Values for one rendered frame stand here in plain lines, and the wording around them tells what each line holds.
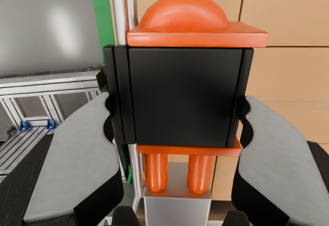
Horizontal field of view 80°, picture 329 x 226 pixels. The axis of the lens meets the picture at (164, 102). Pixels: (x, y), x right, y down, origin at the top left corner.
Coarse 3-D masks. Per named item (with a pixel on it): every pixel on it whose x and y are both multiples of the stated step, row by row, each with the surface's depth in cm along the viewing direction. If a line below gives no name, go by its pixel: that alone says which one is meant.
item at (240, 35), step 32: (128, 32) 10; (160, 32) 10; (192, 32) 10; (224, 32) 10; (256, 32) 10; (160, 64) 11; (192, 64) 11; (224, 64) 11; (160, 96) 12; (192, 96) 12; (224, 96) 12; (160, 128) 13; (192, 128) 13; (224, 128) 13
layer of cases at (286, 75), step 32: (224, 0) 59; (256, 0) 58; (288, 0) 58; (320, 0) 58; (288, 32) 62; (320, 32) 62; (256, 64) 68; (288, 64) 67; (320, 64) 67; (256, 96) 73; (288, 96) 73; (320, 96) 72; (320, 128) 79; (224, 160) 90; (224, 192) 100
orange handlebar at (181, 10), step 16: (160, 0) 11; (176, 0) 11; (192, 0) 11; (208, 0) 11; (144, 16) 12; (160, 16) 11; (176, 16) 11; (192, 16) 11; (208, 16) 11; (224, 16) 11; (144, 160) 17; (160, 160) 16; (192, 160) 17; (208, 160) 16; (160, 176) 17; (192, 176) 17; (208, 176) 17
